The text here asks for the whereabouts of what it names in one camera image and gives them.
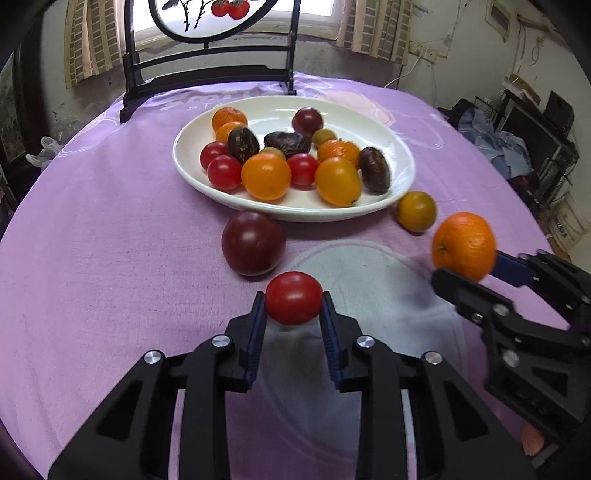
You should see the bumpy orange mandarin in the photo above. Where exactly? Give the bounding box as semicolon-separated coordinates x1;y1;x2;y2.
317;139;361;169
211;106;249;132

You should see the small smooth orange fruit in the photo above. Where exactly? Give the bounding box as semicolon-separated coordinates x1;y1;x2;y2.
215;121;247;144

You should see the greenish orange fruit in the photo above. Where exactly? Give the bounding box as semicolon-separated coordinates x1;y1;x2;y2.
396;191;437;233

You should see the black monitor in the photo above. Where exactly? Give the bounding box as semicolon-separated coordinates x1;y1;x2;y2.
501;99;561;162

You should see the white cable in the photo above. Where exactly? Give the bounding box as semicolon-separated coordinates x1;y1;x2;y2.
383;55;423;89

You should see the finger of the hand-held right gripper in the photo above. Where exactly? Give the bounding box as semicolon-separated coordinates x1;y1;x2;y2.
494;249;591;332
431;268;516;333

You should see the purple tablecloth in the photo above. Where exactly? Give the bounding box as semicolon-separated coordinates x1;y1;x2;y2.
0;71;573;480

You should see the white oval plate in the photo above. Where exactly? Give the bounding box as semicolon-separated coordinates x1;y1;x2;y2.
172;95;416;223

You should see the metal rack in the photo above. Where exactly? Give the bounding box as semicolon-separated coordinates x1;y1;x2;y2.
496;88;580;208

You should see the dark purple tomato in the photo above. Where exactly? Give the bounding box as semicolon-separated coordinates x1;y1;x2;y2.
291;106;324;134
221;210;287;277

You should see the person's right hand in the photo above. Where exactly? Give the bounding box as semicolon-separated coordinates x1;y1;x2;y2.
522;424;549;457

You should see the smooth round orange fruit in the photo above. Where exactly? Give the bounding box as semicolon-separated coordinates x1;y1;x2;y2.
240;152;293;202

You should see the dark cloth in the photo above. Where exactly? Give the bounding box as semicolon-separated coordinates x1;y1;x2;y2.
436;98;476;130

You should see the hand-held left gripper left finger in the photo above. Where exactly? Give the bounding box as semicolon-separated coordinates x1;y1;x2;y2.
47;291;267;480

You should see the large orange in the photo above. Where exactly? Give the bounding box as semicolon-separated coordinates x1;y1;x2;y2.
431;212;498;282

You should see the white wall fuse box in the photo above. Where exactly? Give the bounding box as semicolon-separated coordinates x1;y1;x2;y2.
487;0;511;42

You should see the black speaker box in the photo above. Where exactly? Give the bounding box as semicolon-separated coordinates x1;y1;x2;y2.
544;91;575;127

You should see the white plastic bag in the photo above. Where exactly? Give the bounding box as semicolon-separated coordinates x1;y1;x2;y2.
25;136;65;174

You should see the brick pattern curtain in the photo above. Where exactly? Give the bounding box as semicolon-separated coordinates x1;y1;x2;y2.
64;0;134;89
336;0;414;65

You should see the window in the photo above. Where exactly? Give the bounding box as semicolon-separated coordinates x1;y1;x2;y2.
131;0;347;47

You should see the blue clothes pile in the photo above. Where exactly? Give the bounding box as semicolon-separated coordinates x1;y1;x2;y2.
457;107;534;181

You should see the white bucket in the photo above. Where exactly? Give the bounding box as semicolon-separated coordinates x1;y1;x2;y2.
549;191;589;245

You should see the white wall socket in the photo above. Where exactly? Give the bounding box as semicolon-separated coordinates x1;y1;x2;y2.
409;41;438;63

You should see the oval orange yellow tomato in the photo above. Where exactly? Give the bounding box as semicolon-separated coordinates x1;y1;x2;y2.
315;156;362;208

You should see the small red cherry tomato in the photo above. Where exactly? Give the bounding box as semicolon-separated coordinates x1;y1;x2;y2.
287;153;320;187

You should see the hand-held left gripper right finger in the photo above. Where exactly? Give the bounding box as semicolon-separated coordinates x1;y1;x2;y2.
320;291;539;480

